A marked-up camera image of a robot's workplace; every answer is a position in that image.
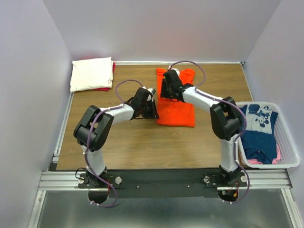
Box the orange t shirt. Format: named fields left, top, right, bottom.
left=156, top=68, right=195, bottom=127

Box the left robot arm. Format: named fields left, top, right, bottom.
left=73, top=87, right=159, bottom=188

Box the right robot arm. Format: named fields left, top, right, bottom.
left=161, top=70, right=246, bottom=186

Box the folded red t shirt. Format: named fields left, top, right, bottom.
left=93, top=61, right=116, bottom=92

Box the folded white t shirt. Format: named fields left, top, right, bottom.
left=70, top=57, right=112, bottom=93

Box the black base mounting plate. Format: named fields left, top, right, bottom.
left=75, top=168, right=247, bottom=206

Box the navy patterned t shirt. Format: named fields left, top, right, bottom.
left=240, top=104, right=278, bottom=165

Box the pink t shirt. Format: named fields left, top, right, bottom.
left=247, top=145, right=281, bottom=164

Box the white plastic basket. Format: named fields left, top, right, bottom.
left=237, top=102, right=300, bottom=169

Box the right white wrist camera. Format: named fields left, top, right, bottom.
left=173, top=68, right=180, bottom=75

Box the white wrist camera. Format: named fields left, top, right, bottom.
left=147, top=88, right=156, bottom=101
left=173, top=68, right=180, bottom=75

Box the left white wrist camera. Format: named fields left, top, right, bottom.
left=147, top=88, right=156, bottom=101

